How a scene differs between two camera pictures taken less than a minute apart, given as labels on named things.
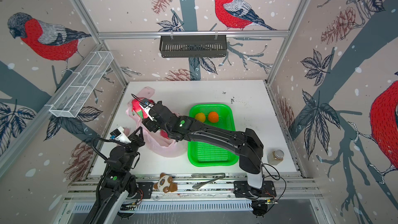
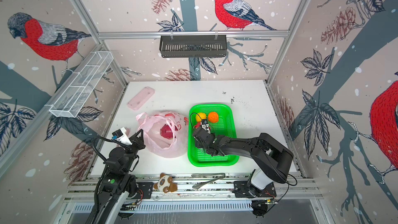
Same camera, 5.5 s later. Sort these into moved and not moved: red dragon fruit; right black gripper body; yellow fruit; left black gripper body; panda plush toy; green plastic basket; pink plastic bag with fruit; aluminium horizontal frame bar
Moved: pink plastic bag with fruit; right black gripper body; red dragon fruit
Not moved: yellow fruit; left black gripper body; panda plush toy; green plastic basket; aluminium horizontal frame bar
